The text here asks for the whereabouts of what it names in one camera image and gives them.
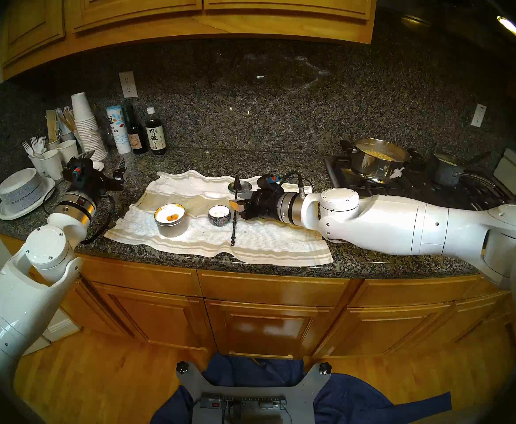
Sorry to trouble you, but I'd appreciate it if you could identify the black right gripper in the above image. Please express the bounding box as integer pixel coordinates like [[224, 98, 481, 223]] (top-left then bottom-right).
[[230, 190, 286, 221]]

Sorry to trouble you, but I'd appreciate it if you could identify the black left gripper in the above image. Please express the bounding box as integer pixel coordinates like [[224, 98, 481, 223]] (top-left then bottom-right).
[[66, 151, 128, 204]]

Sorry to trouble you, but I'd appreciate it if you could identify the black metal candle snuffer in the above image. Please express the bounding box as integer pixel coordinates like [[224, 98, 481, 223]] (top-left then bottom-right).
[[231, 173, 243, 246]]

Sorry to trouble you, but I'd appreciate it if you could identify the small patterned tin candle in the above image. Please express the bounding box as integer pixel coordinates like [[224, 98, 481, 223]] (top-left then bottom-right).
[[208, 205, 232, 227]]

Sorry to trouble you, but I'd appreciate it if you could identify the silver tin candle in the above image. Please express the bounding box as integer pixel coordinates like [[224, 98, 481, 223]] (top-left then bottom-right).
[[154, 203, 187, 238]]

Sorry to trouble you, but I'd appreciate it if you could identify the white beige striped towel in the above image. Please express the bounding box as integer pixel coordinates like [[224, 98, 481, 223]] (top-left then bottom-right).
[[104, 170, 334, 267]]

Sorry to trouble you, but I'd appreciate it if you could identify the white salt canister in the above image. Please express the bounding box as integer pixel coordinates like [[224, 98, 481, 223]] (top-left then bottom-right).
[[106, 106, 132, 155]]

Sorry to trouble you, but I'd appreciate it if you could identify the stack of white paper cups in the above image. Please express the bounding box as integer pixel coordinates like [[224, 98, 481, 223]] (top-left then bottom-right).
[[71, 92, 107, 162]]

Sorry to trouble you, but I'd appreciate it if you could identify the dark olive oil bottle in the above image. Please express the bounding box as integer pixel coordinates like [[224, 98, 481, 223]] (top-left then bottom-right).
[[126, 104, 148, 155]]

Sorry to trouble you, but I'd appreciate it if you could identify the soy sauce bottle white cap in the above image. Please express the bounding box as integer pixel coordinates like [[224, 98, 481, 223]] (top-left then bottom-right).
[[145, 107, 167, 155]]

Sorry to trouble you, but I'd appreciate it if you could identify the bundle of wooden stirrers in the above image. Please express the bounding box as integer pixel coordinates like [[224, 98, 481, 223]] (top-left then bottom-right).
[[57, 106, 77, 134]]

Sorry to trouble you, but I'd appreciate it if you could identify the stack of paper bowls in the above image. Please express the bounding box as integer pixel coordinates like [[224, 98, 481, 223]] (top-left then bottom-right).
[[0, 168, 47, 205]]

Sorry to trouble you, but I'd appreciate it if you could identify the stack of paper plates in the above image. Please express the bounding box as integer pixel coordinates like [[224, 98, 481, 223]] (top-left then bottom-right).
[[0, 177, 57, 221]]

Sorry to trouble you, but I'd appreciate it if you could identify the wooden base cabinet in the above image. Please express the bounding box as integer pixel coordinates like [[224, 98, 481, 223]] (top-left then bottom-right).
[[0, 233, 516, 362]]

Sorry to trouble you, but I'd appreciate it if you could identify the stainless steel cooking pot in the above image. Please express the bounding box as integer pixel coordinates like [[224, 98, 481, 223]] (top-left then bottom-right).
[[340, 138, 423, 184]]

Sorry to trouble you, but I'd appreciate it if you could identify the stainless gas stove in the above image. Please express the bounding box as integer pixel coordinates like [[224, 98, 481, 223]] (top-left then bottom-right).
[[324, 156, 516, 212]]

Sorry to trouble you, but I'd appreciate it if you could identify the small dark saucepan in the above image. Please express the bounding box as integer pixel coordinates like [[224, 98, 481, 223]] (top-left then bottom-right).
[[427, 150, 498, 189]]

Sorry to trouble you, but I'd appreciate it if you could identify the dark blue cloth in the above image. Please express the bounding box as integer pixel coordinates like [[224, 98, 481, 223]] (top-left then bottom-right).
[[150, 352, 453, 424]]

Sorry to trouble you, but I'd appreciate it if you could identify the lit hood lamp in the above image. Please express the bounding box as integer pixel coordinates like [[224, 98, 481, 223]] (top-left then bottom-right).
[[496, 16, 516, 46]]

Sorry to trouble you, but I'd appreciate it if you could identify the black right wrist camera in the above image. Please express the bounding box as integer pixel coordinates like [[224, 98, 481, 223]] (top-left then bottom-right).
[[257, 174, 285, 194]]

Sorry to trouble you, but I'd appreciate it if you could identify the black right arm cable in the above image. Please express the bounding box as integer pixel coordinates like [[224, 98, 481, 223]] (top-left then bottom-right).
[[276, 171, 314, 195]]

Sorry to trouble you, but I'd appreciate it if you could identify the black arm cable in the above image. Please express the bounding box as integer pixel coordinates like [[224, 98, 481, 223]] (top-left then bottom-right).
[[276, 171, 314, 195], [80, 193, 117, 246]]

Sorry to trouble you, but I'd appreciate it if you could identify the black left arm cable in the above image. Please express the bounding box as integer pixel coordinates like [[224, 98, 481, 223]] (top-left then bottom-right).
[[80, 193, 117, 246]]

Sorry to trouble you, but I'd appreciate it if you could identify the wooden wall cabinet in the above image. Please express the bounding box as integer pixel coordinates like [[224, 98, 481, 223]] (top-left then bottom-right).
[[0, 0, 378, 82]]

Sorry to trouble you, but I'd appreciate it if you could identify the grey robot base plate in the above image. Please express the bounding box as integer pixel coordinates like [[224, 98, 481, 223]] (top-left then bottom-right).
[[176, 361, 333, 424]]

